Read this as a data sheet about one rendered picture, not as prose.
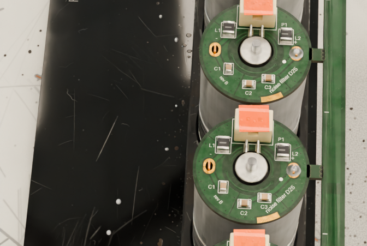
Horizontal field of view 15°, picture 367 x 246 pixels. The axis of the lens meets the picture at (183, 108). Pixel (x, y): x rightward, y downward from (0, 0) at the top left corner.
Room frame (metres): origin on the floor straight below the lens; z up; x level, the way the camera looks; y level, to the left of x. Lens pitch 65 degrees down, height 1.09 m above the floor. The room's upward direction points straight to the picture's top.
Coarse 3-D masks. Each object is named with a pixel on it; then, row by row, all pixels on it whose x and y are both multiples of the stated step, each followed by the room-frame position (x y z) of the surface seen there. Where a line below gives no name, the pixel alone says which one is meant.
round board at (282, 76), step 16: (224, 16) 0.15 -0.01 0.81; (288, 16) 0.15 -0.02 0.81; (208, 32) 0.15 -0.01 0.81; (224, 32) 0.14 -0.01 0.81; (240, 32) 0.15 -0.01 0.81; (256, 32) 0.15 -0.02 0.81; (272, 32) 0.15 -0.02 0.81; (288, 32) 0.14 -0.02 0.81; (304, 32) 0.15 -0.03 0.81; (208, 48) 0.14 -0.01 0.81; (224, 48) 0.14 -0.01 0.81; (272, 48) 0.14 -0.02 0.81; (288, 48) 0.14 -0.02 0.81; (304, 48) 0.14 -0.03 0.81; (208, 64) 0.14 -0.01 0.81; (224, 64) 0.14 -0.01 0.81; (240, 64) 0.14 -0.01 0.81; (272, 64) 0.14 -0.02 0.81; (288, 64) 0.14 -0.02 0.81; (304, 64) 0.14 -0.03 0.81; (208, 80) 0.13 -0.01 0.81; (224, 80) 0.13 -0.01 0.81; (240, 80) 0.13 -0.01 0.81; (256, 80) 0.13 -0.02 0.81; (272, 80) 0.13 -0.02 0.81; (288, 80) 0.13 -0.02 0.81; (240, 96) 0.13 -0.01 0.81; (256, 96) 0.13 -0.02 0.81; (272, 96) 0.13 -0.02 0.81
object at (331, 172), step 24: (336, 0) 0.15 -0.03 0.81; (336, 24) 0.15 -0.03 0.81; (312, 48) 0.14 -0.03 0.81; (336, 48) 0.14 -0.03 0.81; (336, 72) 0.14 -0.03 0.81; (336, 96) 0.13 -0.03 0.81; (336, 120) 0.12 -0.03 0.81; (336, 144) 0.12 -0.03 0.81; (312, 168) 0.11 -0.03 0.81; (336, 168) 0.11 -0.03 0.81; (336, 192) 0.11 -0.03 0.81; (336, 216) 0.10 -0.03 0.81; (336, 240) 0.10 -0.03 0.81
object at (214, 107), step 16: (240, 48) 0.14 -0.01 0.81; (256, 64) 0.14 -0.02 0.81; (304, 80) 0.14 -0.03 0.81; (208, 96) 0.13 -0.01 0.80; (224, 96) 0.13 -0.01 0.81; (288, 96) 0.13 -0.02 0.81; (208, 112) 0.13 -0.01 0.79; (224, 112) 0.13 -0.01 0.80; (288, 112) 0.13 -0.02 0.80; (208, 128) 0.13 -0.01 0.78
